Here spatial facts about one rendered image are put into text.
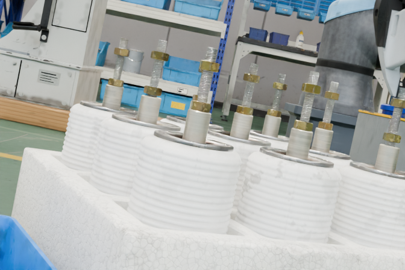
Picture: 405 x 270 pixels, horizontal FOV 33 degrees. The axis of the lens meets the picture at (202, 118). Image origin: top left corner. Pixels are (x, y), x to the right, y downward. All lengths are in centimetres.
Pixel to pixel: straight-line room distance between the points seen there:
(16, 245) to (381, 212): 38
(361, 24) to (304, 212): 76
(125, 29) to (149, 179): 865
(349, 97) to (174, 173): 80
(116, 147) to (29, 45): 238
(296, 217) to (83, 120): 29
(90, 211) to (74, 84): 223
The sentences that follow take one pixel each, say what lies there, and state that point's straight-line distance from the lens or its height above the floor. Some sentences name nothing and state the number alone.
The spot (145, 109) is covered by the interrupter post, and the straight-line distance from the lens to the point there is 74.
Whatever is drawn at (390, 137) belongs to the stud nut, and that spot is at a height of 29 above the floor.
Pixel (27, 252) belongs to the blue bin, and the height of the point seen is 11.
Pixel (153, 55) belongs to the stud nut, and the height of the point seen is 32.
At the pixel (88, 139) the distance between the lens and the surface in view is 82.
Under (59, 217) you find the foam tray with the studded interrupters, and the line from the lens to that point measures 73.
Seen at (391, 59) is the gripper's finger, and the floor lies 37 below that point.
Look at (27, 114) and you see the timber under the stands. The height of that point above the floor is 4.
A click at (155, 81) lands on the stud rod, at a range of 74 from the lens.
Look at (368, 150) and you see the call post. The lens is 101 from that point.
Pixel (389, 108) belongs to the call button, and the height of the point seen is 32.
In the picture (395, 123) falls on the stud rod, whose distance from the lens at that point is 77.
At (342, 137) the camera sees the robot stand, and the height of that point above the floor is 26.
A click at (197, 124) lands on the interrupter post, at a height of 27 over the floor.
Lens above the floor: 31
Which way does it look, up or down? 3 degrees down
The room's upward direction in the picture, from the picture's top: 12 degrees clockwise
